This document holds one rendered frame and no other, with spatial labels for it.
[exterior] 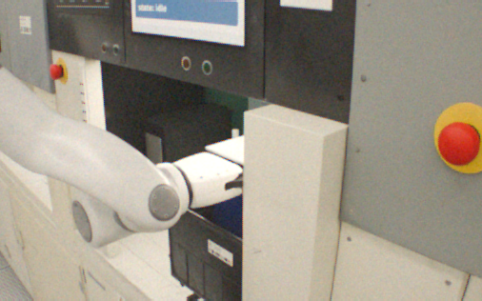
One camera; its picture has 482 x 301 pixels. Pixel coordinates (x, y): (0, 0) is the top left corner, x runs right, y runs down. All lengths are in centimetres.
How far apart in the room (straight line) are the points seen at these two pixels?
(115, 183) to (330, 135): 25
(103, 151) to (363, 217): 31
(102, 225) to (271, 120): 26
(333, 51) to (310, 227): 20
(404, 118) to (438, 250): 15
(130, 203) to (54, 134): 13
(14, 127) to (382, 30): 44
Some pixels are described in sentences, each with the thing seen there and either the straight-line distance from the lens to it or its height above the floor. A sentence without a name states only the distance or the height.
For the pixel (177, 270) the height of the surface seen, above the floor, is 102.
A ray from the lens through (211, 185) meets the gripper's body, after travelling 69.
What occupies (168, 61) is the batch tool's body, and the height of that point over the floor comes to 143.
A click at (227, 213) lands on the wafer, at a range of 89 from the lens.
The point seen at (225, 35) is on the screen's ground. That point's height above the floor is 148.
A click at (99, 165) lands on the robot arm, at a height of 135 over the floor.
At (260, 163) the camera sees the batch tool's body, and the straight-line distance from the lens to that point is 56.
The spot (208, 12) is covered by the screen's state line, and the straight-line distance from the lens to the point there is 66.
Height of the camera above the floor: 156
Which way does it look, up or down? 22 degrees down
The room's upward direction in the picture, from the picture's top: straight up
